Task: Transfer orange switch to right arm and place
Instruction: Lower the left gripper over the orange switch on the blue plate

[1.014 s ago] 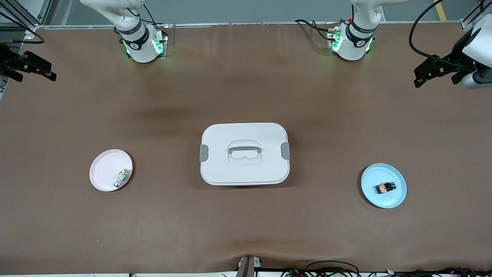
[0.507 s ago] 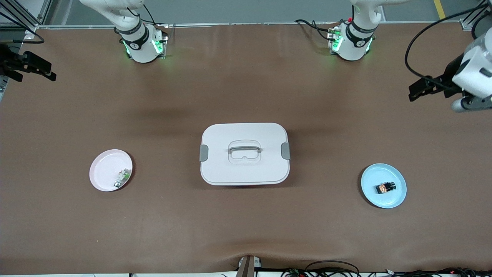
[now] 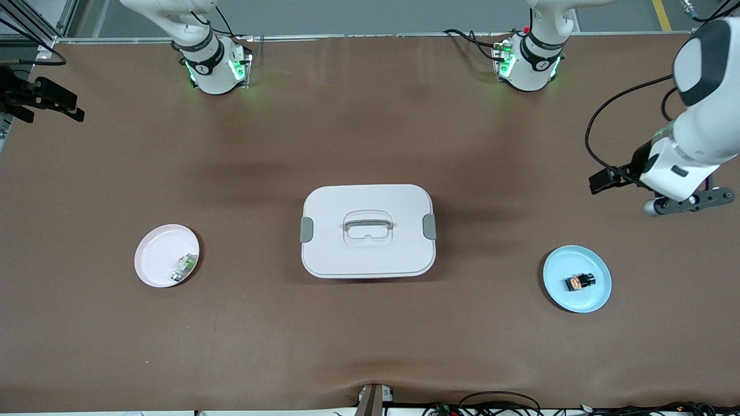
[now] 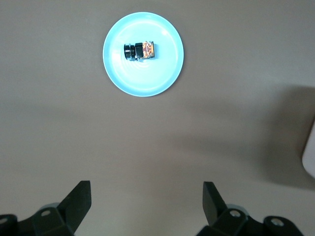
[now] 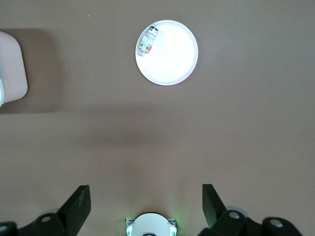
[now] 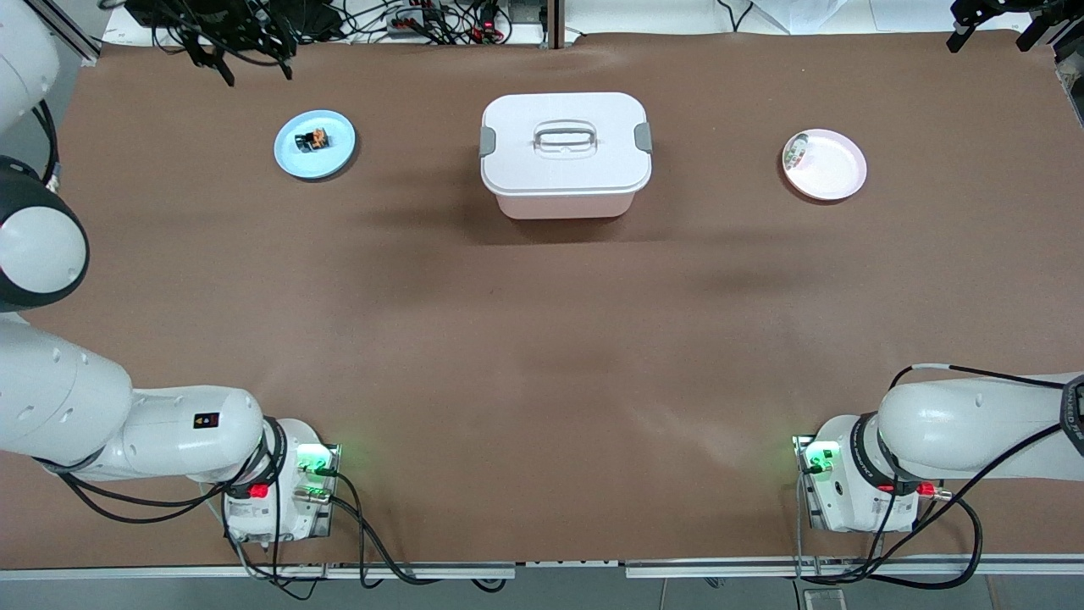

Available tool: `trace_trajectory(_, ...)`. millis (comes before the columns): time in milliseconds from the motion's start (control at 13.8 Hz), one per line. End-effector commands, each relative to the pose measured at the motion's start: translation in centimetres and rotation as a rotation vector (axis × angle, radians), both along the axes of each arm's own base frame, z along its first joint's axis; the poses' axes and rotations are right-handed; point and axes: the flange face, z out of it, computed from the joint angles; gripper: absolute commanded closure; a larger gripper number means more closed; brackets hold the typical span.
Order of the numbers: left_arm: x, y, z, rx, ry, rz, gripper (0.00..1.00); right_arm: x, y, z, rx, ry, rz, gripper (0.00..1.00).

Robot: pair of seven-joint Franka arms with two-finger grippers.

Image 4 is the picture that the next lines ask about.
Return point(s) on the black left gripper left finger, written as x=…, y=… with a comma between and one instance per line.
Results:
x=73, y=204

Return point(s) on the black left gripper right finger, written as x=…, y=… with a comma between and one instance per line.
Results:
x=214, y=206

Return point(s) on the white lidded storage box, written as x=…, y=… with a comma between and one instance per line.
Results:
x=310, y=152

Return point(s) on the light blue round plate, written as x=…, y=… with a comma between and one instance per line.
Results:
x=157, y=73

